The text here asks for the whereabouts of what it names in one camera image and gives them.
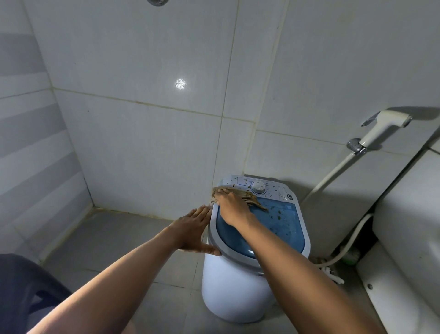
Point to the brown cleaning cloth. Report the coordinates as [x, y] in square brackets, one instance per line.
[244, 197]

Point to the person's right fingers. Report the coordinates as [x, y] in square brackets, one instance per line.
[220, 196]

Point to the person's left hand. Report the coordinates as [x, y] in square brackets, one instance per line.
[189, 231]

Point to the dark plastic stool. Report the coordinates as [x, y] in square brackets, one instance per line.
[24, 292]

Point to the person's left thumb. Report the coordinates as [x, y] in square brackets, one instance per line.
[210, 249]

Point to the person's left middle finger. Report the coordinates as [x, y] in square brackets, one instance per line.
[202, 211]

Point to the person's left forearm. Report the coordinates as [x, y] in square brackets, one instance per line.
[113, 285]

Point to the white toilet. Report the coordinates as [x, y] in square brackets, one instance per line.
[402, 237]

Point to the person's right hand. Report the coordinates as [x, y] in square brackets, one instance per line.
[231, 208]

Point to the chrome shower head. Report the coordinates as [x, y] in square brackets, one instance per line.
[157, 2]

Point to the person's right forearm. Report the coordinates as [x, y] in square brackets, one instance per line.
[302, 278]

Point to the white bidet sprayer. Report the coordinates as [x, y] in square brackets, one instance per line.
[386, 124]

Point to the chrome sprayer wall holder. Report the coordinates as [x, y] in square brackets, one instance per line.
[355, 146]

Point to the white mini washing machine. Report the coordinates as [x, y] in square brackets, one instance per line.
[254, 247]

